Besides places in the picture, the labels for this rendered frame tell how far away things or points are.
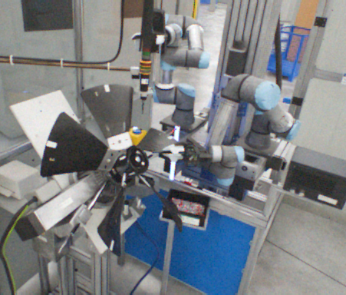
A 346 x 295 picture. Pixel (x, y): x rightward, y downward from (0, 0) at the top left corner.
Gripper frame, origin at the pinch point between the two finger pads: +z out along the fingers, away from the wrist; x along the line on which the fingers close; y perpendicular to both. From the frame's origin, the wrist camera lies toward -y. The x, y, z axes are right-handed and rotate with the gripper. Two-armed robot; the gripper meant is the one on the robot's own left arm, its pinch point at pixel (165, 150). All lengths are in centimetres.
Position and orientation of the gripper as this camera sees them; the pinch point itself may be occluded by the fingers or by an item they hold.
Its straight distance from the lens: 147.4
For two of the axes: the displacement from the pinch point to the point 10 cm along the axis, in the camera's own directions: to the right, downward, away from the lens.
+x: -1.1, 8.2, 5.6
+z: -9.8, -0.1, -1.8
